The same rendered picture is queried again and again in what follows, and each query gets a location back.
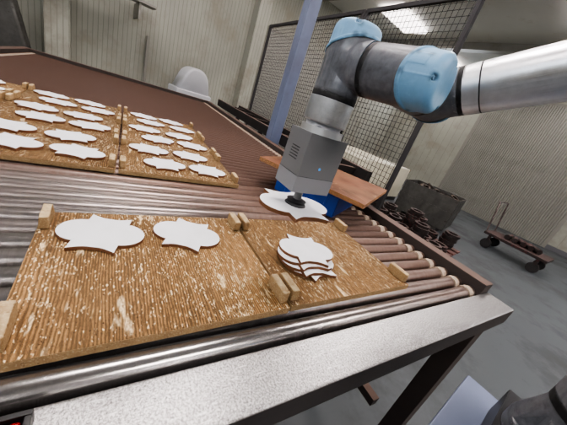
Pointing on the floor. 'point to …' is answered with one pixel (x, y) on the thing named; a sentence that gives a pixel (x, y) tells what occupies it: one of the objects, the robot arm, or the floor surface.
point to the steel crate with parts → (429, 203)
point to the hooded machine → (191, 83)
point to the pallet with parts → (417, 223)
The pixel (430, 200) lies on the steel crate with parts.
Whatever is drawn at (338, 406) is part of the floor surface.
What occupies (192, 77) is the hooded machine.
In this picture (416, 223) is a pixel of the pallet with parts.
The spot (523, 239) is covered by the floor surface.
